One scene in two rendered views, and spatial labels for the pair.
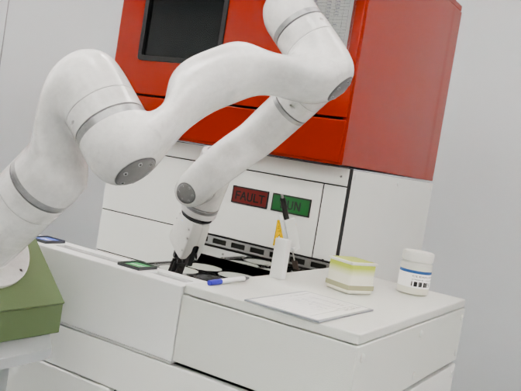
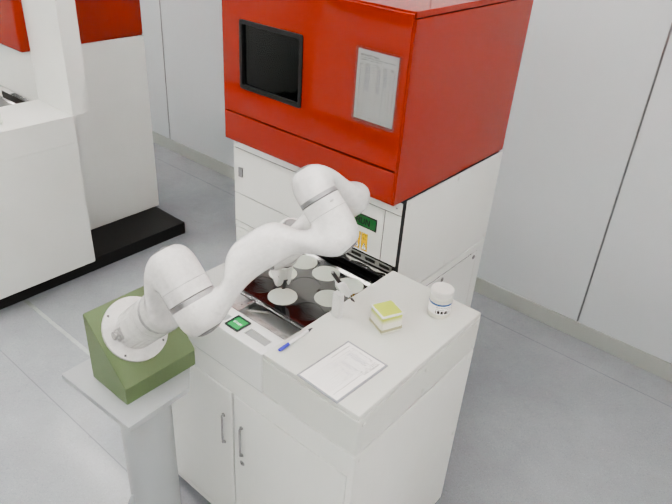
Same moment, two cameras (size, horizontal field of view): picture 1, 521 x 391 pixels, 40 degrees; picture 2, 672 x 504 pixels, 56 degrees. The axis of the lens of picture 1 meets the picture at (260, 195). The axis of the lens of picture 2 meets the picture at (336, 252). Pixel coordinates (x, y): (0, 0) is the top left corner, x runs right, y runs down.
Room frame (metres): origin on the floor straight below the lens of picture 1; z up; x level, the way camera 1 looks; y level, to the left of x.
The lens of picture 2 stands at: (-0.07, -0.25, 2.13)
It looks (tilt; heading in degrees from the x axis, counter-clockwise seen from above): 31 degrees down; 7
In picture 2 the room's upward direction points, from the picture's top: 4 degrees clockwise
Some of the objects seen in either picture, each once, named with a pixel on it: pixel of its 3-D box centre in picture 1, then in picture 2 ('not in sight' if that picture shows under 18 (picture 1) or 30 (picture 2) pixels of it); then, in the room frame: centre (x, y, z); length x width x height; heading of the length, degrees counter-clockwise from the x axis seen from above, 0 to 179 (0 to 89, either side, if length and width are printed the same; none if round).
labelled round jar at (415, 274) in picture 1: (415, 271); (440, 300); (1.58, -0.37, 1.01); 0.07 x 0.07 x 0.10
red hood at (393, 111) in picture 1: (290, 64); (372, 67); (2.28, -0.03, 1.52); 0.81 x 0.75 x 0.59; 59
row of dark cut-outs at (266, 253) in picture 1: (257, 250); (343, 246); (1.91, -0.02, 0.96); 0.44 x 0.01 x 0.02; 59
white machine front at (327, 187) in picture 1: (210, 217); (309, 214); (2.01, 0.13, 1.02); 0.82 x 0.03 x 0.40; 59
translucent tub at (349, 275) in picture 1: (350, 275); (386, 317); (1.47, -0.21, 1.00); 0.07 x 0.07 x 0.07; 36
